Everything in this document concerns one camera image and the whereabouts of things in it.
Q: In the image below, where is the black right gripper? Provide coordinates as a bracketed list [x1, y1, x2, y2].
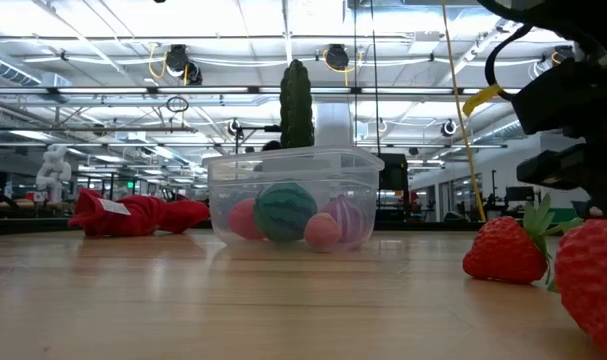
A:
[516, 142, 607, 216]

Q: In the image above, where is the red strawberry toy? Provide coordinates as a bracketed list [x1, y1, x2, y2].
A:
[462, 193, 584, 286]
[546, 192, 607, 359]

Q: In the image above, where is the purple striped onion toy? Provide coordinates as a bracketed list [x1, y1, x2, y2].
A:
[322, 194, 369, 245]

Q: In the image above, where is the pink peach toy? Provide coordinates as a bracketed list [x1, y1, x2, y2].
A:
[303, 212, 343, 250]

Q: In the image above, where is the green striped watermelon toy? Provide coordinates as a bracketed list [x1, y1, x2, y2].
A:
[253, 181, 318, 245]

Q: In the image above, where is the pink dragon fruit toy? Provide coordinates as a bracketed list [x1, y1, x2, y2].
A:
[227, 198, 264, 241]

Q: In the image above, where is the clear plastic tupperware container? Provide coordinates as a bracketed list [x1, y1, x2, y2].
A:
[202, 145, 385, 254]

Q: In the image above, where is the green box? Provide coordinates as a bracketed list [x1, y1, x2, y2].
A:
[552, 207, 584, 222]

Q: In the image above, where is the black desk monitor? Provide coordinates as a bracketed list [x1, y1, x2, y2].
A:
[505, 185, 537, 204]

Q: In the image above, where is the black cabinet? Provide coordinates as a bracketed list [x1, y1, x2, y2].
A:
[377, 153, 411, 224]

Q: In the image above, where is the white building column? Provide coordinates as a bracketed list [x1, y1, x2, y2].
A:
[315, 102, 355, 147]

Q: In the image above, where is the green cactus plant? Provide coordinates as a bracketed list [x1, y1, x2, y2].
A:
[279, 58, 316, 149]

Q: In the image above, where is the red cloth with white tag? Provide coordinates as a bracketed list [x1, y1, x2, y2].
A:
[67, 187, 211, 238]

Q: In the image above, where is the white robot figure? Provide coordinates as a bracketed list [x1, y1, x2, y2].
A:
[35, 144, 73, 205]

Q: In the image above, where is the yellow cable tag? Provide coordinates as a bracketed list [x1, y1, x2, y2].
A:
[461, 83, 505, 118]

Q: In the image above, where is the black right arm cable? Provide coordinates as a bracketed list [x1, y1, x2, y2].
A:
[484, 23, 534, 101]

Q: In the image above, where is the yellow hanging cable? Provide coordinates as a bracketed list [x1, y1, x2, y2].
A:
[441, 0, 487, 223]

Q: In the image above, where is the black hanging cable loop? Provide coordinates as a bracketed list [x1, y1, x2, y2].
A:
[165, 95, 190, 114]

